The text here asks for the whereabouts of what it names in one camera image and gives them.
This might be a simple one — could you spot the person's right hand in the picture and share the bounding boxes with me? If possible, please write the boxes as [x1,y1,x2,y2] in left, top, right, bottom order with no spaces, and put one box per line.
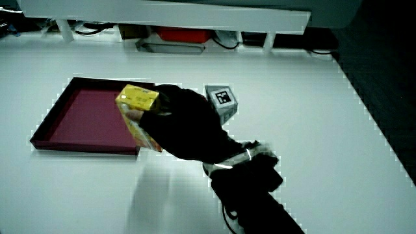
[124,83,245,164]

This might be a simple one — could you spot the yellow ice redtea carton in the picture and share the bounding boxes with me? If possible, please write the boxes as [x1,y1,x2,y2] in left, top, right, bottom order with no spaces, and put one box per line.
[114,84,163,153]

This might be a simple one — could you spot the dark brown box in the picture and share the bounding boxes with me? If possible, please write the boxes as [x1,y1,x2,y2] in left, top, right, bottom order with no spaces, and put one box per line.
[118,23,150,40]

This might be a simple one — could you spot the white shelf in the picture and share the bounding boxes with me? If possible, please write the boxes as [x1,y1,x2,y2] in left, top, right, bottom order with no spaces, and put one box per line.
[18,0,312,55]

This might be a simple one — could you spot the red box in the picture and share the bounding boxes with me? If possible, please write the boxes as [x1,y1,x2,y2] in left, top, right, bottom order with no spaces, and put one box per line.
[155,27,214,44]

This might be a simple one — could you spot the grey flat tray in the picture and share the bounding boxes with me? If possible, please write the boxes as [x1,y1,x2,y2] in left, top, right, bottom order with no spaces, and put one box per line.
[135,38,206,55]

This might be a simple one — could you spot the black cable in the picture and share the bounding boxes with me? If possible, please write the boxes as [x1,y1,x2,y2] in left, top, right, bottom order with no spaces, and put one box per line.
[211,36,241,51]
[73,22,114,36]
[222,203,240,234]

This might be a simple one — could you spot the dark red shallow tray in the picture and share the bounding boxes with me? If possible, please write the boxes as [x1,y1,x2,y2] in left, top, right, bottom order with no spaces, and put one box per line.
[29,77,156,156]

